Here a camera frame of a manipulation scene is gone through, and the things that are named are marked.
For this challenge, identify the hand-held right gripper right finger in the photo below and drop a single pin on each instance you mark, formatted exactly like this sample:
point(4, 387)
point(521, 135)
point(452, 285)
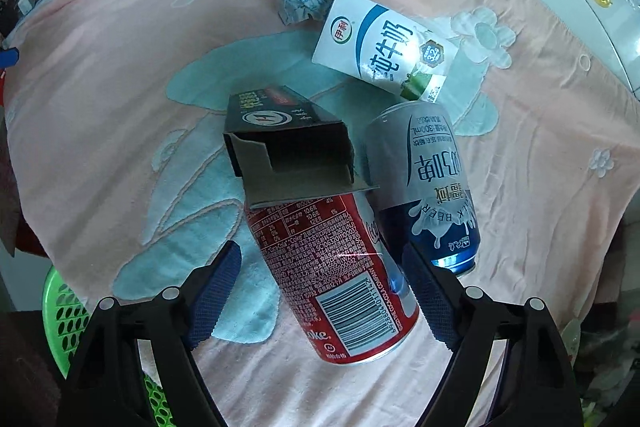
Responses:
point(430, 297)

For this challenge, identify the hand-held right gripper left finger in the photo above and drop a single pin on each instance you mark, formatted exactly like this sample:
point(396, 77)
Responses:
point(215, 302)

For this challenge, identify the red cola can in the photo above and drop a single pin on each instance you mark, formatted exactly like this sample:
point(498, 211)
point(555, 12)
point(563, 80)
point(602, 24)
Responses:
point(310, 267)

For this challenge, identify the green plastic basket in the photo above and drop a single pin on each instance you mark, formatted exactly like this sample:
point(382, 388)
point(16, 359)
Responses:
point(60, 307)

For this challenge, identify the blue and white can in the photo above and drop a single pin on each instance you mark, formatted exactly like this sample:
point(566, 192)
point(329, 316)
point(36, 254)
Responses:
point(425, 167)

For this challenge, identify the black cardboard box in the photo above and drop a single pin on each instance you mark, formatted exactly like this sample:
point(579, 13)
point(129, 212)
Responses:
point(300, 147)

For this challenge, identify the pink flower blanket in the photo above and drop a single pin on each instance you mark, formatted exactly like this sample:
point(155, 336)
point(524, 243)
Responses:
point(125, 82)

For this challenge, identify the white milk carton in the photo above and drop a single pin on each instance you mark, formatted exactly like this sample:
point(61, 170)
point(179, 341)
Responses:
point(380, 42)

